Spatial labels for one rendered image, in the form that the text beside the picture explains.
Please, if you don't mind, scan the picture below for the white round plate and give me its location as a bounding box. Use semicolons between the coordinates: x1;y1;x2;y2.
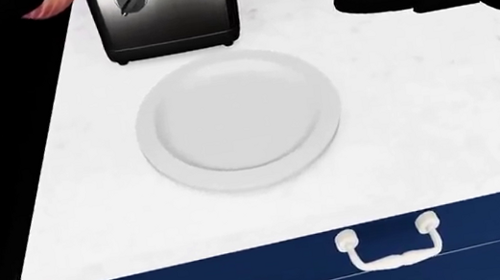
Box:
126;36;352;206

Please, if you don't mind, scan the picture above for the white drawer handle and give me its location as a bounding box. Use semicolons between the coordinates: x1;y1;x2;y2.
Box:
332;208;448;278

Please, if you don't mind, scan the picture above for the silver black toaster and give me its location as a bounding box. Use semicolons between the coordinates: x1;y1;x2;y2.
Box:
83;0;246;71

